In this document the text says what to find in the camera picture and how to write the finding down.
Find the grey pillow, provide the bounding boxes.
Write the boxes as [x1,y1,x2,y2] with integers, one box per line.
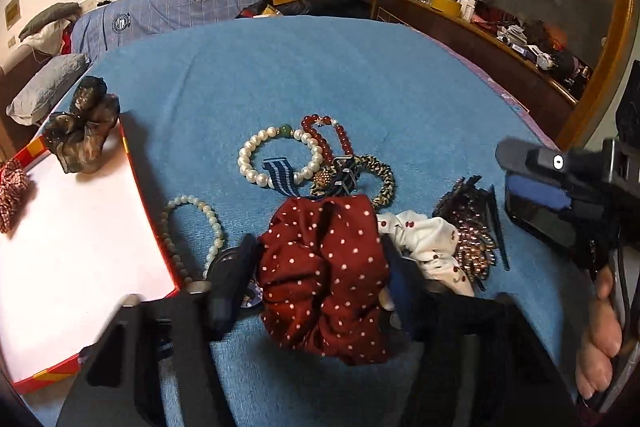
[6,53,90,127]

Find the yellow box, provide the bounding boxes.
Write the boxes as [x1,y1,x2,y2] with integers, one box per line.
[431,0,461,17]

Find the white pearl bracelet green bead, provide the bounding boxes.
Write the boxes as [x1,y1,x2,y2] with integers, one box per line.
[236,124,324,195]

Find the gold black braided bracelet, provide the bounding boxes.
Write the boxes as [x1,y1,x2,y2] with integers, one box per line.
[309,154,396,212]

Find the blue checked duvet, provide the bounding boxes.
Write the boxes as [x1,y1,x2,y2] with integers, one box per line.
[70,0,260,63]

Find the blue striped watch strap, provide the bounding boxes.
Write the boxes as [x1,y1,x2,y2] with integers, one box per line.
[261,156,302,198]

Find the dark red polka-dot scrunchie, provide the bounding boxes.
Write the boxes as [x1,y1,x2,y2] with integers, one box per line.
[257,195,390,365]

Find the brown black organza scrunchie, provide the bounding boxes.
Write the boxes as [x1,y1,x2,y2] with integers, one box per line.
[42,76,120,174]

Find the black beaded hair claw clip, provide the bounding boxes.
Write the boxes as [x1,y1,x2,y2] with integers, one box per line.
[432,174,511,291]

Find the right hand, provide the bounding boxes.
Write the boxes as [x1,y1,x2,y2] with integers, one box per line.
[575,267,623,400]

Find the pale green bead bracelet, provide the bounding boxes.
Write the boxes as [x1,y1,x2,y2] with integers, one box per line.
[158,194,227,291]

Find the red bead bracelet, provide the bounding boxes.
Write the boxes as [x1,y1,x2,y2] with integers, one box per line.
[299,112,356,166]

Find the red white tray box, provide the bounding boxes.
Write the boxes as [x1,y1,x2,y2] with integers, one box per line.
[1,124,179,395]

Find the grey folded clothes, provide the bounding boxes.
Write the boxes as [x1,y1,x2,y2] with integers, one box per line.
[18,2,82,41]

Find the blue towel bedspread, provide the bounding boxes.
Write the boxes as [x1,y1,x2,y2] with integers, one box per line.
[24,15,597,427]

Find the white cherry-print scrunchie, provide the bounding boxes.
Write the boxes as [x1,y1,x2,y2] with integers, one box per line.
[376,210,474,297]

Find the red white patterned scrunchie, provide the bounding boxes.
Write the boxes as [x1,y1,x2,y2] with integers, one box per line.
[0,158,29,234]

